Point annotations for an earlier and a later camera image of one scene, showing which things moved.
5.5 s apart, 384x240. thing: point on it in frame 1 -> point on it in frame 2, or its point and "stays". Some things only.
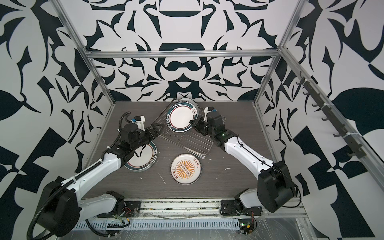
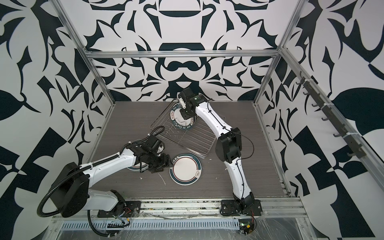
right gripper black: x=198 y=126 -> x=186 y=116
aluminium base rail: x=193 y=209 stays
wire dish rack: x=195 y=140 stays
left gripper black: x=156 y=132 -> x=165 y=163
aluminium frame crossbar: x=182 y=54 stays
